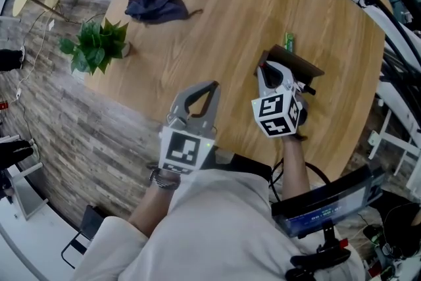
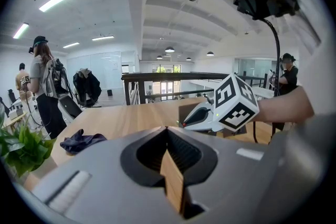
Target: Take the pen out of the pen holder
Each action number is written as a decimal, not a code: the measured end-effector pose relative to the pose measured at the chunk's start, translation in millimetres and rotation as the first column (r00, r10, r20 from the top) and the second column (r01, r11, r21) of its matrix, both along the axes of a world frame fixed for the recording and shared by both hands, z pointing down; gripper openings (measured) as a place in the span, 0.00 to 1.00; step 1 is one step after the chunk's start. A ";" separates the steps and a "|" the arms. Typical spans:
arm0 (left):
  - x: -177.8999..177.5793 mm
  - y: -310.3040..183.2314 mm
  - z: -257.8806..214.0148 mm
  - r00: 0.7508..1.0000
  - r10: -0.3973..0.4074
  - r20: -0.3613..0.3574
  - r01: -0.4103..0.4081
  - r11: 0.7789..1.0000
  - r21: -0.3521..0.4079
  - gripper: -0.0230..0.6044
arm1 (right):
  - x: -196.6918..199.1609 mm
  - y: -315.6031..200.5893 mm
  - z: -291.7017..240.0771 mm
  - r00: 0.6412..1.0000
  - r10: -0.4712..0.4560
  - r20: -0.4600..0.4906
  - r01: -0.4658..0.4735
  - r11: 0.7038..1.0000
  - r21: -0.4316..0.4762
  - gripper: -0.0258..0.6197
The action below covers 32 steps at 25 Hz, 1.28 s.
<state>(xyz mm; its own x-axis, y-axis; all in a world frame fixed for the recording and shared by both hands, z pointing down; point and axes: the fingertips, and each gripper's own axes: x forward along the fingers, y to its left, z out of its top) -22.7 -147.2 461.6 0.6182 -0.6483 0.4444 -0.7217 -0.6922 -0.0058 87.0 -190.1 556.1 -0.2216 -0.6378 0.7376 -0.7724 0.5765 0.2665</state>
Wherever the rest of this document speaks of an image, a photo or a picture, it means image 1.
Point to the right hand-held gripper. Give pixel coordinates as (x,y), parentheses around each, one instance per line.
(271,107)

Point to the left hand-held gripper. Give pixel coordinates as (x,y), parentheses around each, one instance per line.
(182,149)

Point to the dark brown box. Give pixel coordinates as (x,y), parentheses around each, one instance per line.
(302,67)

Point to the small green object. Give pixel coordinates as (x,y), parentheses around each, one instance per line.
(289,41)

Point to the person's left forearm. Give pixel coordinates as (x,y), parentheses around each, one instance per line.
(154,204)

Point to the person's right forearm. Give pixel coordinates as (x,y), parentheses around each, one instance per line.
(296,168)

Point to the person's right hand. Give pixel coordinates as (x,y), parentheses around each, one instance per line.
(305,112)

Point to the person's dark trousers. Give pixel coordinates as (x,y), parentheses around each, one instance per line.
(250,164)

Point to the dark blue cloth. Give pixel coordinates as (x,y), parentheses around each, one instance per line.
(154,6)

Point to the green potted plant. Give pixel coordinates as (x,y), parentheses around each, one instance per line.
(95,46)

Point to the white desk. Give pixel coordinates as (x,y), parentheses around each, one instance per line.
(375,141)

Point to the person's white shirt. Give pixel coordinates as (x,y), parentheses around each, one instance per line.
(213,233)

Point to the black chest monitor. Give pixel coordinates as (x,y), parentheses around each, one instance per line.
(329,204)

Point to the black folding chair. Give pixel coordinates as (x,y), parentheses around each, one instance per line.
(93,217)

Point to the white power strip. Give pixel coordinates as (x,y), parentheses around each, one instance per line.
(18,92)

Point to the small red device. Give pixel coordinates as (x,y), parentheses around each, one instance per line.
(3,105)

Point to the white table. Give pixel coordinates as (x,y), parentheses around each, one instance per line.
(33,240)

